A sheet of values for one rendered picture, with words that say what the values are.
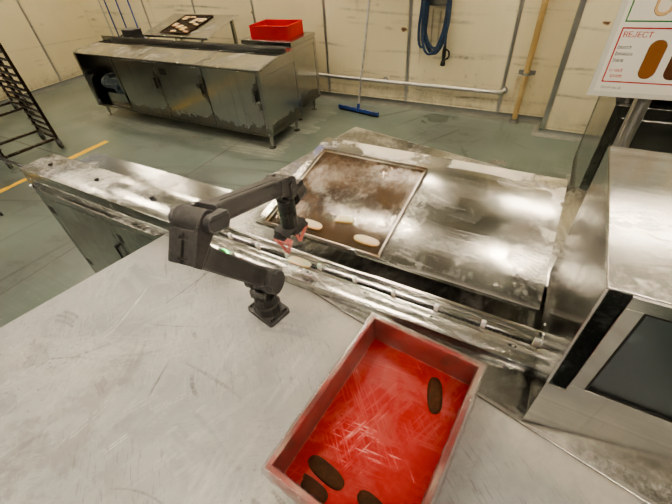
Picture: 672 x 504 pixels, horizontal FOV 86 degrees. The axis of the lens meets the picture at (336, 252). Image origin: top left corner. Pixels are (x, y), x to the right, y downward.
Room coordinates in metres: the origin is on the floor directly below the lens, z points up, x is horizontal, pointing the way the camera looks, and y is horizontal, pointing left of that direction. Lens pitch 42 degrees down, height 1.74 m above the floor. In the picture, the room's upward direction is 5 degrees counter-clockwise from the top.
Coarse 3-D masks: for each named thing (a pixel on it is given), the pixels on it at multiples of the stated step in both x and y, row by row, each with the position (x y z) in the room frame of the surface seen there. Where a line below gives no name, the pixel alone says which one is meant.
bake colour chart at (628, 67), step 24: (624, 0) 1.19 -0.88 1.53; (648, 0) 1.16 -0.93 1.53; (624, 24) 1.17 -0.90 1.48; (648, 24) 1.15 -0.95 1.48; (624, 48) 1.16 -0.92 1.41; (648, 48) 1.13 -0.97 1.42; (600, 72) 1.18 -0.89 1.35; (624, 72) 1.15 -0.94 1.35; (648, 72) 1.12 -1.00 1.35; (624, 96) 1.14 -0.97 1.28; (648, 96) 1.11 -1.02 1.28
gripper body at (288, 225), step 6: (282, 216) 0.94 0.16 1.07; (288, 216) 0.94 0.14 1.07; (294, 216) 0.95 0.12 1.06; (282, 222) 0.95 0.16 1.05; (288, 222) 0.94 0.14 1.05; (294, 222) 0.95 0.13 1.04; (300, 222) 0.97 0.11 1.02; (276, 228) 0.95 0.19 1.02; (282, 228) 0.95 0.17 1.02; (288, 228) 0.94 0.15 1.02; (294, 228) 0.94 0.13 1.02; (282, 234) 0.92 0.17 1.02; (288, 234) 0.91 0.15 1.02
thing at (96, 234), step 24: (120, 168) 1.91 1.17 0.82; (144, 168) 1.88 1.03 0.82; (48, 192) 1.71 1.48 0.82; (192, 192) 1.58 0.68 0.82; (216, 192) 1.56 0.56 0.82; (72, 216) 1.67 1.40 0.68; (96, 216) 1.52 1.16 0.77; (72, 240) 1.80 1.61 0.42; (96, 240) 1.62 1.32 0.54; (120, 240) 1.46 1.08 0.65; (144, 240) 1.34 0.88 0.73; (96, 264) 1.74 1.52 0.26
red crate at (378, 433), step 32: (384, 352) 0.57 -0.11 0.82; (352, 384) 0.49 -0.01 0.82; (384, 384) 0.48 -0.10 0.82; (416, 384) 0.47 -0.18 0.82; (448, 384) 0.46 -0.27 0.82; (352, 416) 0.40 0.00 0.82; (384, 416) 0.39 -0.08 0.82; (416, 416) 0.39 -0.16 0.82; (448, 416) 0.38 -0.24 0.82; (320, 448) 0.33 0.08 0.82; (352, 448) 0.33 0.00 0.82; (384, 448) 0.32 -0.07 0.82; (416, 448) 0.31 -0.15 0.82; (320, 480) 0.26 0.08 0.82; (352, 480) 0.26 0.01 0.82; (384, 480) 0.25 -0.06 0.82; (416, 480) 0.25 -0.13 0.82
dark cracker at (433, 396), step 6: (432, 378) 0.48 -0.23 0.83; (432, 384) 0.46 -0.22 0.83; (438, 384) 0.46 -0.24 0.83; (432, 390) 0.44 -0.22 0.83; (438, 390) 0.44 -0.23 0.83; (432, 396) 0.43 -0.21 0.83; (438, 396) 0.43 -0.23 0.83; (432, 402) 0.41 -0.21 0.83; (438, 402) 0.41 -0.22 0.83; (432, 408) 0.40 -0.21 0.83; (438, 408) 0.40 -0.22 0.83
